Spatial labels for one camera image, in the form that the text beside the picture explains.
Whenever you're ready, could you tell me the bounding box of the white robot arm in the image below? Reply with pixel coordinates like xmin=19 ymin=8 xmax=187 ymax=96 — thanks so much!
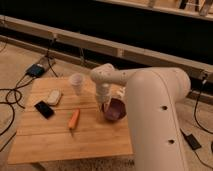
xmin=90 ymin=63 xmax=191 ymax=171

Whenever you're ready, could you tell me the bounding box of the black cable right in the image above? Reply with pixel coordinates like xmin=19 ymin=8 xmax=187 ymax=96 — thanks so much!
xmin=193 ymin=78 xmax=213 ymax=161

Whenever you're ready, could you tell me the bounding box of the black smartphone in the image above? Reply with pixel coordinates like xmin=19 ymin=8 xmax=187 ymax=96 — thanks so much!
xmin=34 ymin=101 xmax=54 ymax=119

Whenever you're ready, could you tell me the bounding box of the black power brick right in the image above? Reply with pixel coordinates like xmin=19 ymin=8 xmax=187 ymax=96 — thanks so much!
xmin=182 ymin=132 xmax=201 ymax=150

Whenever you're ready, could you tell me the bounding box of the white tube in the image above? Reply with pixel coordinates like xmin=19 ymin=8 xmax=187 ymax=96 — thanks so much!
xmin=117 ymin=87 xmax=125 ymax=98

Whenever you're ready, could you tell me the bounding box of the orange carrot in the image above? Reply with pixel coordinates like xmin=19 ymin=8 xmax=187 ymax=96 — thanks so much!
xmin=68 ymin=109 xmax=80 ymax=129

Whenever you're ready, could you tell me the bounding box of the dark purple ceramic bowl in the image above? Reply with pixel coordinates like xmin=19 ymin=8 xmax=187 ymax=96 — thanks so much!
xmin=104 ymin=98 xmax=126 ymax=121

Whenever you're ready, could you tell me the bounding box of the wooden table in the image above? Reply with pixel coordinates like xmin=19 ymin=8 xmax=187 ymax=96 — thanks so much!
xmin=8 ymin=77 xmax=132 ymax=164

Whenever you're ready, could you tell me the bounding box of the black cable on floor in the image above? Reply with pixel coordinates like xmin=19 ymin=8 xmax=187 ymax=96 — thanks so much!
xmin=0 ymin=39 xmax=59 ymax=153

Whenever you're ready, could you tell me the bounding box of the black power adapter box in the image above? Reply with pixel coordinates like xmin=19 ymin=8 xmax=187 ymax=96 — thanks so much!
xmin=26 ymin=64 xmax=45 ymax=78

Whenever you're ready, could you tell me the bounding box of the white computer mouse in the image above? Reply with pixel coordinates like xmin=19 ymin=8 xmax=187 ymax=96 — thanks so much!
xmin=46 ymin=90 xmax=62 ymax=106

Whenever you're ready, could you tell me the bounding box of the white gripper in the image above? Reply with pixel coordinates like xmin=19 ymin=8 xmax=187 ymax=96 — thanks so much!
xmin=96 ymin=83 xmax=112 ymax=113

